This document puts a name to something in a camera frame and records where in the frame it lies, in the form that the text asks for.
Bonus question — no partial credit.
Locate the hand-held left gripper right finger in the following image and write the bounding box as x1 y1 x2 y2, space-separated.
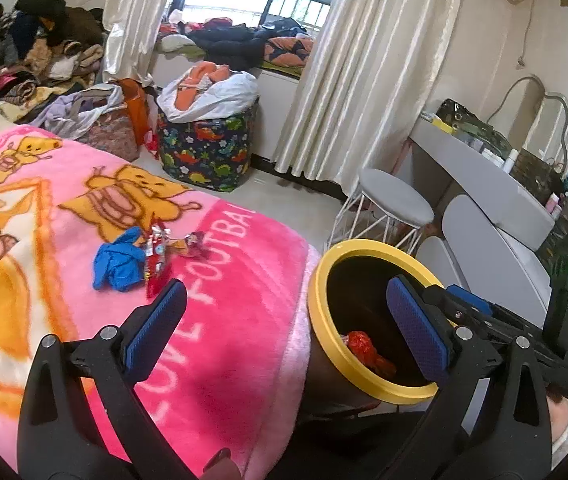
386 275 552 480

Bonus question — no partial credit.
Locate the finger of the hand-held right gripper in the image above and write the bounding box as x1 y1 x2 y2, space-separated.
446 284 547 336
421 286 515 341

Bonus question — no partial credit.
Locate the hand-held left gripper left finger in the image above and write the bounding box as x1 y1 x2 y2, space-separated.
16 280 199 480

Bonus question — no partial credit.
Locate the red plastic bag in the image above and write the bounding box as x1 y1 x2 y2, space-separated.
346 331 397 378

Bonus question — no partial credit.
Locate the black bin with yellow rim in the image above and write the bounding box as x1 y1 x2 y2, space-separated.
308 240 457 416

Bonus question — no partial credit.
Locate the person's left hand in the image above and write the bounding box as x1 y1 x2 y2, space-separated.
203 449 243 480

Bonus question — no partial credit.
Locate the red printed snack wrapper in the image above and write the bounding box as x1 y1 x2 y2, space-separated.
144 222 173 298

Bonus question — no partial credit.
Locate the grey chair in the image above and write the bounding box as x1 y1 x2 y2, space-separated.
416 195 552 321

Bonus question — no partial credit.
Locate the small printed candy wrapper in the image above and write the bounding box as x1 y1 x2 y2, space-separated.
166 231 205 258

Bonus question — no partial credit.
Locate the pink printed blanket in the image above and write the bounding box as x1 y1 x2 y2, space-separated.
0 125 322 480

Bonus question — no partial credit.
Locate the grey stool with white legs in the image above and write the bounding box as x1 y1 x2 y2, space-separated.
326 168 436 256

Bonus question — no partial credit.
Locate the white desk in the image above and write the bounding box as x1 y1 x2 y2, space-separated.
406 117 568 261

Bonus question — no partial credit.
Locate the dinosaur print storage bag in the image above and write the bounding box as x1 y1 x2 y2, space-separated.
156 100 259 192

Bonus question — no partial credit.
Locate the dark plastic bag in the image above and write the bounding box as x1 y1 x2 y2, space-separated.
436 99 515 151

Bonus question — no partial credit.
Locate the arched white-framed mirror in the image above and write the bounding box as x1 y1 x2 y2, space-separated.
486 76 568 161

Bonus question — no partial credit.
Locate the floral patterned bag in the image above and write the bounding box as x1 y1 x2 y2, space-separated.
81 102 140 162

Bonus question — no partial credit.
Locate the orange bag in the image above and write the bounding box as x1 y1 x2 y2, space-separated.
116 78 152 146

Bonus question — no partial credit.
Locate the wide cream curtain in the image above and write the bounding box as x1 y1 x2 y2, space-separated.
274 0 470 186

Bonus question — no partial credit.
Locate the white cloth bundle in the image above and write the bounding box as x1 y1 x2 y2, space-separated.
156 61 259 123

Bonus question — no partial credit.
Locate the clothes heap on window sill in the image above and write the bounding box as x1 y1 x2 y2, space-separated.
156 7 317 73

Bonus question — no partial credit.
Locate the narrow cream curtain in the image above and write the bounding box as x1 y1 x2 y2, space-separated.
101 0 189 86

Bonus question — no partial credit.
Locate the pile of clothes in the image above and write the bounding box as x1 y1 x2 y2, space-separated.
0 0 129 138

